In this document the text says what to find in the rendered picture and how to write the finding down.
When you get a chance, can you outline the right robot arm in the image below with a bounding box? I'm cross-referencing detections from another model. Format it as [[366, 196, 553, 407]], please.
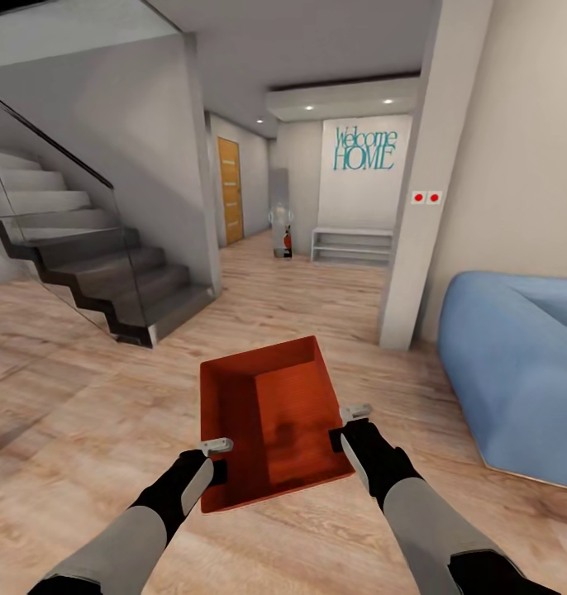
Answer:
[[329, 402, 561, 595]]

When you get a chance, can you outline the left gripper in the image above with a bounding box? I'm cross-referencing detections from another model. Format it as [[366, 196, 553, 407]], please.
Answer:
[[208, 459, 228, 487]]

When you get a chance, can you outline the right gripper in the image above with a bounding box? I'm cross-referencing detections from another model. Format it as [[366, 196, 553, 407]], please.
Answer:
[[329, 426, 346, 453]]

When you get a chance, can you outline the storage box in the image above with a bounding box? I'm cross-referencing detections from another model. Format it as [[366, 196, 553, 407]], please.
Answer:
[[200, 336, 355, 513]]

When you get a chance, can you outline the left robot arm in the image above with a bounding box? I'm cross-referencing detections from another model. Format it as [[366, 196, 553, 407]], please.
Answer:
[[26, 437, 233, 595]]

